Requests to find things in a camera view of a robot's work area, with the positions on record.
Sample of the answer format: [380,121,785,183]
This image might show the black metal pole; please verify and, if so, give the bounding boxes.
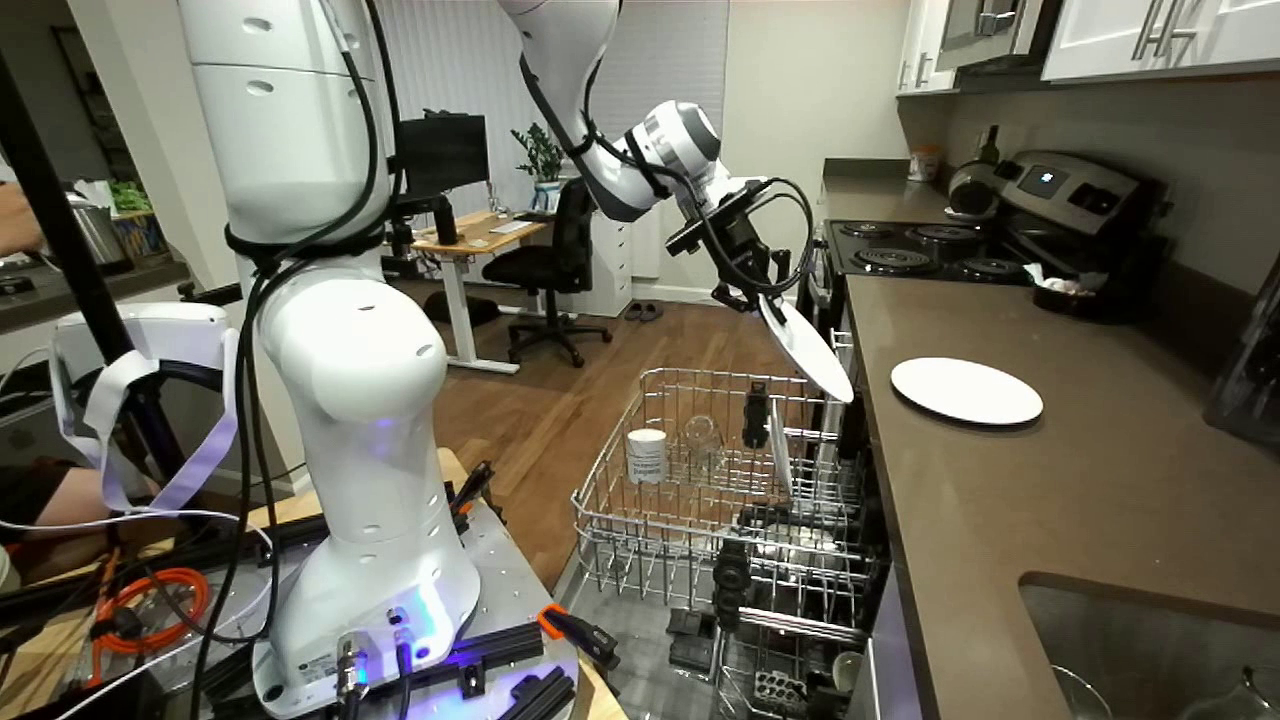
[0,50,193,489]

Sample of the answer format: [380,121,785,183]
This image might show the metal robot mounting table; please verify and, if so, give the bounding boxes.
[0,442,630,720]

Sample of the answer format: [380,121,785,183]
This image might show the black coffee maker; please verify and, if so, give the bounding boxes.
[995,147,1170,322]

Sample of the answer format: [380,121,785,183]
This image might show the clear drinking glass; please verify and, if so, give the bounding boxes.
[679,410,724,468]

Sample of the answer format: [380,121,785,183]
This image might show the black stove top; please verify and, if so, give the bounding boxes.
[823,212,1032,293]

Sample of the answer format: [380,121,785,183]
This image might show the grey dishwasher door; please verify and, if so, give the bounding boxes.
[546,557,750,720]

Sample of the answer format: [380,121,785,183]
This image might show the black office chair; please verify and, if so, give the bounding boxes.
[479,175,618,370]

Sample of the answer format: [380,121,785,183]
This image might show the white round plate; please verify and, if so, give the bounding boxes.
[750,293,859,408]

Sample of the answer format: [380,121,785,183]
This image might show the white purple strap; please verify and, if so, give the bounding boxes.
[81,339,249,529]

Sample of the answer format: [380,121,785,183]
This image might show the black computer monitor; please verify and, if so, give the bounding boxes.
[394,106,494,209]

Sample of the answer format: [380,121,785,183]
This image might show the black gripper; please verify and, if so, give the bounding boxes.
[705,215,792,321]

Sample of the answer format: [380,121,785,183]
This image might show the white cup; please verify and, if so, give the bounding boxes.
[622,423,671,489]

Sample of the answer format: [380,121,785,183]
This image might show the wire dishwasher rack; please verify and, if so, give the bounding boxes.
[566,362,893,649]

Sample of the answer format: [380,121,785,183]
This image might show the lower dishwasher rack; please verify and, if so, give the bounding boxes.
[661,503,887,720]

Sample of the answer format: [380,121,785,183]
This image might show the black countertop appliance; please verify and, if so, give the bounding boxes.
[1202,256,1280,451]

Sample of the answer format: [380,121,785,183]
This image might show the dark kettle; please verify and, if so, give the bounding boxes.
[943,123,1021,222]

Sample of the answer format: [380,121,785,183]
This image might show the orange black clamp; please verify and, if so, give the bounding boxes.
[535,601,626,677]

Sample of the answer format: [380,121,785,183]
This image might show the orange cable reel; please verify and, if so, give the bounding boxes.
[84,562,216,660]

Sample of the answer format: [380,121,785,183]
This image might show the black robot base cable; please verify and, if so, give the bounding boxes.
[178,0,413,720]

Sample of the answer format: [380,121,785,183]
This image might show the stainless steel sink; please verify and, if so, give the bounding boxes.
[1017,572,1280,720]

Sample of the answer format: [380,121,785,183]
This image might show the white upper cabinets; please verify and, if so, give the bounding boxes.
[893,0,1280,99]

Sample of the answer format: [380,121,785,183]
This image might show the wooden desk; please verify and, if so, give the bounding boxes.
[399,209,550,379]

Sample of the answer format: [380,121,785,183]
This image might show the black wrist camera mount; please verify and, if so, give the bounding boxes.
[661,175,778,258]

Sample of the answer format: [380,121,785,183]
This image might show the black bottle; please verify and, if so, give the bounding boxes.
[739,377,776,451]

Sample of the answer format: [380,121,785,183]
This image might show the green potted plant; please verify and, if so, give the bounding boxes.
[506,121,570,193]

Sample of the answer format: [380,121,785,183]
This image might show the white plate on counter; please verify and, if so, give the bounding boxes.
[887,350,1049,432]

